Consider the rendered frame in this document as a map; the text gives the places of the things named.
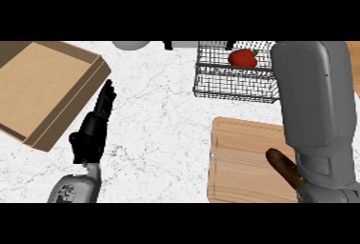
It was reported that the open wooden drawer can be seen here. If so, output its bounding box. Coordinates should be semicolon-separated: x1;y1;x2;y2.
0;41;112;153

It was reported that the grey flat object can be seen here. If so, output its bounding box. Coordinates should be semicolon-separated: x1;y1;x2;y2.
163;41;201;51

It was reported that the grey rounded object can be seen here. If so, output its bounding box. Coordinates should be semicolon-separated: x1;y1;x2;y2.
111;41;152;51

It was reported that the wooden cutting board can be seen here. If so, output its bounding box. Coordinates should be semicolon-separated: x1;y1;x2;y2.
207;115;301;204

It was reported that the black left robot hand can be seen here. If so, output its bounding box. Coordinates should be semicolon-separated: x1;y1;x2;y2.
68;78;118;165

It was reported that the wooden board edge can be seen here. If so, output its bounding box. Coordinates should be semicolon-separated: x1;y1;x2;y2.
346;41;360;99

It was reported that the wire tiered basket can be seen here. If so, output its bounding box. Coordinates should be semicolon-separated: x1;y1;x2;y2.
194;41;282;105

